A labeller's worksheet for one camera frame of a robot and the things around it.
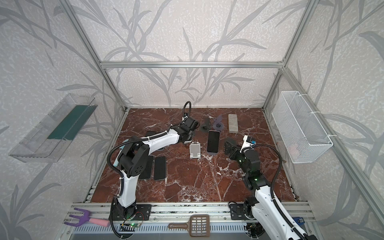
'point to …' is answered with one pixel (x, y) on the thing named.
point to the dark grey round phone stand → (218, 125)
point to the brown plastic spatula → (199, 225)
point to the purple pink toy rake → (85, 218)
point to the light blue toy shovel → (116, 163)
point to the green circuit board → (134, 225)
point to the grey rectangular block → (233, 123)
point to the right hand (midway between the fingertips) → (230, 142)
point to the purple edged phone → (213, 142)
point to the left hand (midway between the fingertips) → (188, 128)
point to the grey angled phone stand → (206, 126)
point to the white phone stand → (195, 149)
